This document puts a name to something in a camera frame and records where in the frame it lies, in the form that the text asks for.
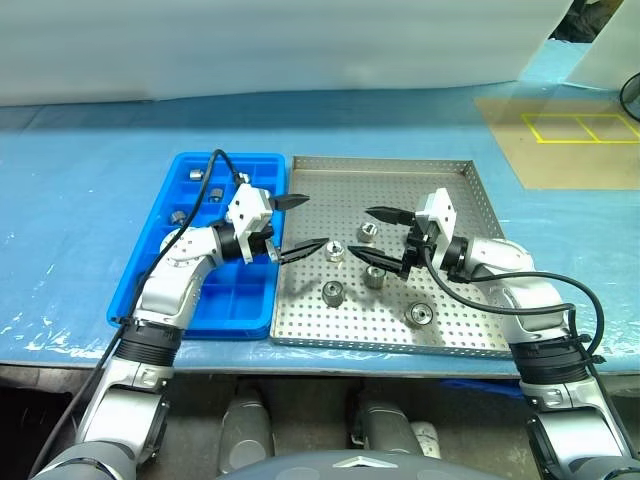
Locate large white foam board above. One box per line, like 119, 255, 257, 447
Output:
0, 0, 576, 109

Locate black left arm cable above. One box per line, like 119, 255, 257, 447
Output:
27, 148, 250, 480

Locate black round ring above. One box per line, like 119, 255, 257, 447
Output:
618, 72, 640, 122

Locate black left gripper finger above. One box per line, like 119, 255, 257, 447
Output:
271, 193, 311, 212
276, 237, 331, 266

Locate white rounded part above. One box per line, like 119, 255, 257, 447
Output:
409, 421, 442, 459

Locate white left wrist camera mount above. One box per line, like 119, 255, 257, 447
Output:
224, 183, 275, 263

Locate blue compartment tray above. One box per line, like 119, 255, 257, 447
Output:
106, 151, 288, 342

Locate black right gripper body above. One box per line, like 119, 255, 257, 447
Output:
398, 219, 441, 281

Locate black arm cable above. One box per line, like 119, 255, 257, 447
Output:
422, 244, 640, 461
27, 148, 250, 480

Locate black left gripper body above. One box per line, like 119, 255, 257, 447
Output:
248, 222, 282, 265

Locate small white foam board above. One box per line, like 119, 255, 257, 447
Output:
565, 0, 640, 92

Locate brown table mat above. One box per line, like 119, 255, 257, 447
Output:
473, 95, 640, 190

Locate dark grey rounded shape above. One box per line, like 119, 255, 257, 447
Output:
219, 387, 275, 474
355, 392, 426, 456

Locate grey robot torso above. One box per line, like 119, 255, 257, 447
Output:
214, 449, 454, 480

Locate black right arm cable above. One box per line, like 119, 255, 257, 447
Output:
422, 244, 640, 461

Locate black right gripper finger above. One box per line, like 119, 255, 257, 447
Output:
347, 244, 407, 275
364, 205, 416, 226

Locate perforated metal tray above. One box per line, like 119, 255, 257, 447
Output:
268, 155, 517, 361

